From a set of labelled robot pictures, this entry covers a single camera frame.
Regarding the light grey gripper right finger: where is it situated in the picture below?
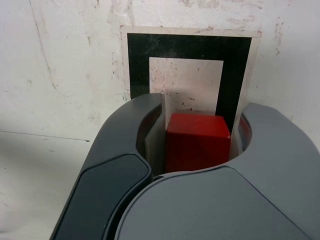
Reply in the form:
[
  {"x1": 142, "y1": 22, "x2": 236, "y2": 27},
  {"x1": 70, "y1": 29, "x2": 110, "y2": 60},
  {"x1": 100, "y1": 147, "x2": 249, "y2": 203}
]
[{"x1": 113, "y1": 101, "x2": 320, "y2": 240}]

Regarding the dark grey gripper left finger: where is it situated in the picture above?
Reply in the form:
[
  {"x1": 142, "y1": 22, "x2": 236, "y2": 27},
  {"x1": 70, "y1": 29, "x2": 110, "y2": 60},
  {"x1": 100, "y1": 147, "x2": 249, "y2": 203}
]
[{"x1": 51, "y1": 92, "x2": 167, "y2": 240}]

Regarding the red cube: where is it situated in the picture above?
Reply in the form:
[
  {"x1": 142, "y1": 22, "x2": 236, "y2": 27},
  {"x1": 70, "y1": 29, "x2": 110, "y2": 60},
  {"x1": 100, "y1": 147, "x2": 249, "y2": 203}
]
[{"x1": 164, "y1": 112, "x2": 231, "y2": 173}]

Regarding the black tape square outline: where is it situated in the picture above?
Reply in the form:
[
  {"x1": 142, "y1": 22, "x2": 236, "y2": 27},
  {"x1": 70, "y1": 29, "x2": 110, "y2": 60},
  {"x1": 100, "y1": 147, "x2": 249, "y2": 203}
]
[{"x1": 126, "y1": 32, "x2": 252, "y2": 133}]

